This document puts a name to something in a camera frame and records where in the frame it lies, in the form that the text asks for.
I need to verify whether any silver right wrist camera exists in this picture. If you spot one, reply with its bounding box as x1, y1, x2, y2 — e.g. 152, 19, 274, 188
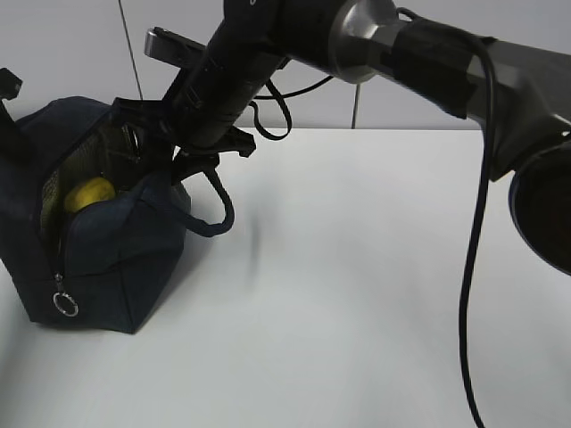
144, 27, 206, 70

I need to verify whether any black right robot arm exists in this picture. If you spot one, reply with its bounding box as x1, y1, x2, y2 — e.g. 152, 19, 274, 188
113, 1, 570, 273

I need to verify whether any yellow lemon-shaped toy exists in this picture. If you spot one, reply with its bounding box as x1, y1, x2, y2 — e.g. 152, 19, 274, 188
63, 177, 116, 213

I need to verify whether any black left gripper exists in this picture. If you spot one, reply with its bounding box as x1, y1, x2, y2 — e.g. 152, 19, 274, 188
0, 68, 34, 161

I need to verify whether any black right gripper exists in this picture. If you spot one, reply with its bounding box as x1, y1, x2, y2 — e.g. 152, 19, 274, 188
112, 26, 286, 183

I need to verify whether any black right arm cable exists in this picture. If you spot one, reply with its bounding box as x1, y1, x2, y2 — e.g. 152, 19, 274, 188
249, 6, 499, 428

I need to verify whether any dark navy fabric lunch bag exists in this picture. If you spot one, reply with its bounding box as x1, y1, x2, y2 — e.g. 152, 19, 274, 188
1, 96, 235, 333

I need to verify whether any silver zipper pull ring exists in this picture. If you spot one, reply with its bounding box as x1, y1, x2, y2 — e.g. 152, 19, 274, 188
52, 274, 81, 317

